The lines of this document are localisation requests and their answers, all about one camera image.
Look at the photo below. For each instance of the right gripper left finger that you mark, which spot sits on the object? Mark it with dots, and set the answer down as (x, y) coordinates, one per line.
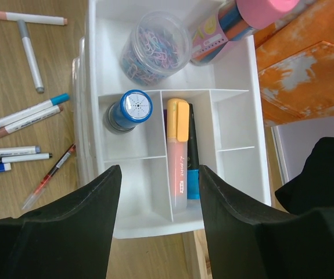
(68, 238)

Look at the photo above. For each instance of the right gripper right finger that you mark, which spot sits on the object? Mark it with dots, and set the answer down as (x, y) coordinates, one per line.
(248, 239)

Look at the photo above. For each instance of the black teal highlighter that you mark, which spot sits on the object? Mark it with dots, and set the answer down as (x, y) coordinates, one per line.
(193, 159)

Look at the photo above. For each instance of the lavender cap white marker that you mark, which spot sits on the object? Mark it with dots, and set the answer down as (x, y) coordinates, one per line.
(21, 150)

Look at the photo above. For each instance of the brown cap white marker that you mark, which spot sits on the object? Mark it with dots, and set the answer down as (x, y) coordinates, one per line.
(29, 120)

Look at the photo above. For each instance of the blue cap white marker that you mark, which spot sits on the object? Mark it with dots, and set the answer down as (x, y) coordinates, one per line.
(4, 121)

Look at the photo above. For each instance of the blue lid small jar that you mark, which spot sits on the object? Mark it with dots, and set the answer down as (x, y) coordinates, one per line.
(133, 108)

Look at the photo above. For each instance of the yellow pink highlighter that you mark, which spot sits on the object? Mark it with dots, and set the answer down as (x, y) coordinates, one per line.
(177, 152)

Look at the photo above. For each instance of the purple black highlighter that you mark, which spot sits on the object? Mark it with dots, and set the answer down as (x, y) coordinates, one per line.
(165, 121)

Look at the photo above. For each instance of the clear paperclip jar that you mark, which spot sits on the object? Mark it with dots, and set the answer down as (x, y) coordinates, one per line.
(159, 46)

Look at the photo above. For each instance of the grey cap white marker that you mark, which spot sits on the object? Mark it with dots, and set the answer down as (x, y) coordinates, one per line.
(30, 54)

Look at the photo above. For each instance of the pink lid pen tube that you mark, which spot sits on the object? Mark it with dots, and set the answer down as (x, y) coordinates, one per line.
(232, 22)

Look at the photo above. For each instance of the pink cap white marker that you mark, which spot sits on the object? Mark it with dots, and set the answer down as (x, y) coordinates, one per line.
(31, 18)

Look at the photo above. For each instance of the red clear pen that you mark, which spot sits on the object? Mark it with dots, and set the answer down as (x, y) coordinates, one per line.
(35, 195)

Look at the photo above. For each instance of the black white thin marker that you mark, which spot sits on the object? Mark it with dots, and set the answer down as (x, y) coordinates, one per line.
(25, 158)

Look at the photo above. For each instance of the white drawer organizer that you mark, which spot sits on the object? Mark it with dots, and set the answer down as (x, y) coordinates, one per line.
(226, 105)

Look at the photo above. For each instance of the orange patterned cloth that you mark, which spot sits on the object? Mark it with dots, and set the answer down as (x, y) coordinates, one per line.
(295, 61)

